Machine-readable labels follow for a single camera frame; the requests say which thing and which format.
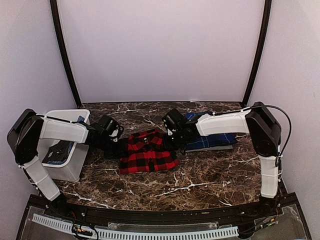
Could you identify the white slotted cable duct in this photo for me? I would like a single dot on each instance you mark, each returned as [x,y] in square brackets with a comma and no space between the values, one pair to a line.
[121,231]

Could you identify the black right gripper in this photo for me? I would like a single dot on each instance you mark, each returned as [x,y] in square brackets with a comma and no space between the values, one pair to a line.
[167,146]

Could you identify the white plastic laundry bin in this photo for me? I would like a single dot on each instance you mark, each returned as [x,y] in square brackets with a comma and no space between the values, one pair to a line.
[67,169]

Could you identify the blue checked shirt in bin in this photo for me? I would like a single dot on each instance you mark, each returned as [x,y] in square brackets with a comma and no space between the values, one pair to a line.
[67,150]

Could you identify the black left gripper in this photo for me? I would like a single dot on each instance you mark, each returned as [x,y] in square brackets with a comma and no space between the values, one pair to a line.
[121,152]

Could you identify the grey shirt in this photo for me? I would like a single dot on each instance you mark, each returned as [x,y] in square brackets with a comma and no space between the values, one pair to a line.
[213,148]

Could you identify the blue plaid shirt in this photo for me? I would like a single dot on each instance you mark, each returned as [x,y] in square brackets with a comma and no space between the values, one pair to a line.
[224,139]

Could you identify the black frame post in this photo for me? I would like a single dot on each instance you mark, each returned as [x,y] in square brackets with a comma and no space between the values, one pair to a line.
[258,52]
[63,52]

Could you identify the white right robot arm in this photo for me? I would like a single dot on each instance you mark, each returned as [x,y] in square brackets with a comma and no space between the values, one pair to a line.
[257,121]

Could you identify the left black frame post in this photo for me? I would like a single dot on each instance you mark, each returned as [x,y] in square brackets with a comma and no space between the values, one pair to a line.
[63,52]

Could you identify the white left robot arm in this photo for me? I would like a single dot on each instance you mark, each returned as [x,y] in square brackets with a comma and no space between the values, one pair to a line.
[54,146]

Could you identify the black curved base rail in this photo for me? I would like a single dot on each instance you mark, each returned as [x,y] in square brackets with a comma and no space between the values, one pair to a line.
[239,214]

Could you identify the right black frame post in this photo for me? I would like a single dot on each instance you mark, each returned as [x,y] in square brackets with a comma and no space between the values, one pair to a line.
[258,52]

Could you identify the red black plaid shirt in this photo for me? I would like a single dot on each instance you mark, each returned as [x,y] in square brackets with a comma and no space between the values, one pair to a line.
[145,153]

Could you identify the black shirt in bin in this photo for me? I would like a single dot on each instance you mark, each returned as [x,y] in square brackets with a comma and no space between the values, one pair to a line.
[57,151]

